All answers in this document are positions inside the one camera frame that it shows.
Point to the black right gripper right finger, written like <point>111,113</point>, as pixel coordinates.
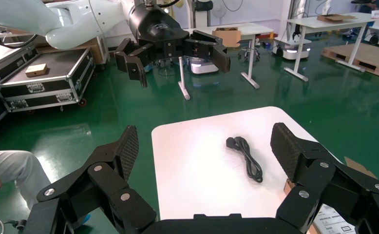
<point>315,171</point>

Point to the wooden crate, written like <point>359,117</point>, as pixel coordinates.
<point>89,45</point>

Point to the wooden pallet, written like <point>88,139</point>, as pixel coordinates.
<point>376,58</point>

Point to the white metal-leg table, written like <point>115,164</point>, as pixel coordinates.
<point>250,28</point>

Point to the large black flight case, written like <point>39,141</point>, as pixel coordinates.
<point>12,64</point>

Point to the white printed instruction sheet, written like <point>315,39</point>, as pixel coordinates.
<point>331,223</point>

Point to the small wooden block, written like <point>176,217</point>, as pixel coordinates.
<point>36,70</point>

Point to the metal swivel stool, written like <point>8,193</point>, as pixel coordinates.
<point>249,50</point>

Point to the tall open cardboard carton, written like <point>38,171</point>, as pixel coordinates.
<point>226,38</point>

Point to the flat cardboard carton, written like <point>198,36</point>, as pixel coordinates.
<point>334,17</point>

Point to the white table frame legs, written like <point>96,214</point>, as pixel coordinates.
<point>325,23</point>

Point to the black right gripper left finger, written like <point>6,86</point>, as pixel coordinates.
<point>112,193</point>

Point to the person leg white trousers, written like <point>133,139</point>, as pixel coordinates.
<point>18,168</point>

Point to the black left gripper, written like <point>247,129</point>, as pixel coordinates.
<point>157,32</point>

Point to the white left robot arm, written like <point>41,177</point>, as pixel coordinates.
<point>70,25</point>

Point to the brown cardboard storage box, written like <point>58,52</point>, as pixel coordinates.
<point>357,168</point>

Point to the black aluminium-edged flight case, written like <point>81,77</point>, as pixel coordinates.
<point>47,87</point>

